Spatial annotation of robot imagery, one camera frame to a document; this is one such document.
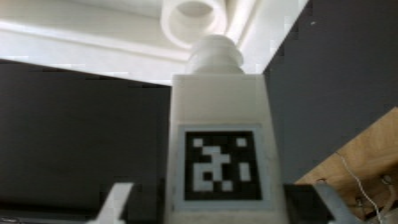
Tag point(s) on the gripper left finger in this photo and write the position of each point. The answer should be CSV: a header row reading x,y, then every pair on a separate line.
x,y
112,208

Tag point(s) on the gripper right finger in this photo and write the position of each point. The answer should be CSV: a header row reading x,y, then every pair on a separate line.
x,y
315,205

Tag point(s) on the white leg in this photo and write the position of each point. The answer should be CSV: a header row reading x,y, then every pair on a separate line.
x,y
224,188

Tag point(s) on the white square tabletop part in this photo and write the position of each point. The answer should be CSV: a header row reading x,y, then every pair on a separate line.
x,y
123,38

